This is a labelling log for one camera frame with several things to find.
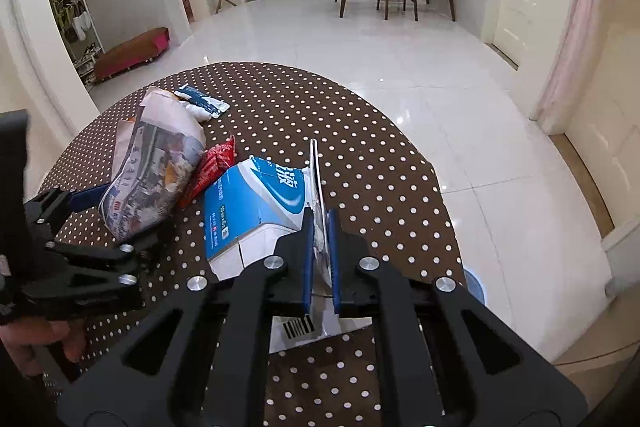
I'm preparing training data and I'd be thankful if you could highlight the red snack wrapper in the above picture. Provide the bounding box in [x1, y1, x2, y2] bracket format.
[176, 135, 236, 210]

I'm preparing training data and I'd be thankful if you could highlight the red bench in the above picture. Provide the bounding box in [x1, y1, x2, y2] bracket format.
[93, 27, 170, 81]

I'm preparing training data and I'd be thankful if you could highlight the person's left hand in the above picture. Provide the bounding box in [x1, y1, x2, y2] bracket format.
[1, 317, 86, 376]

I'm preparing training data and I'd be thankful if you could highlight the blue trash bin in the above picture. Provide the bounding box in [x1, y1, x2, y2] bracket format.
[463, 269, 486, 305]

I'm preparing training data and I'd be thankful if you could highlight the blue white tissue packet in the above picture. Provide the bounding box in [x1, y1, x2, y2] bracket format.
[174, 84, 230, 122]

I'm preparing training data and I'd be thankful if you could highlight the newspaper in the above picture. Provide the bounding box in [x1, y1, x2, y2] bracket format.
[99, 88, 206, 242]

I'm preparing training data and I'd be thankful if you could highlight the cream panel door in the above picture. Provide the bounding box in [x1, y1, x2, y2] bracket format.
[567, 24, 640, 227]

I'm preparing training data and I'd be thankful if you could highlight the clothes rack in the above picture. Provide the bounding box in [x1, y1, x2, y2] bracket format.
[49, 0, 104, 91]

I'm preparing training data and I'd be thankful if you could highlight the pink curtain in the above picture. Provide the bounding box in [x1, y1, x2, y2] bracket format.
[536, 0, 602, 134]

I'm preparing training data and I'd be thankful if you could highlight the brown polka dot tablecloth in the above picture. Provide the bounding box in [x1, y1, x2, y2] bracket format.
[40, 63, 464, 426]

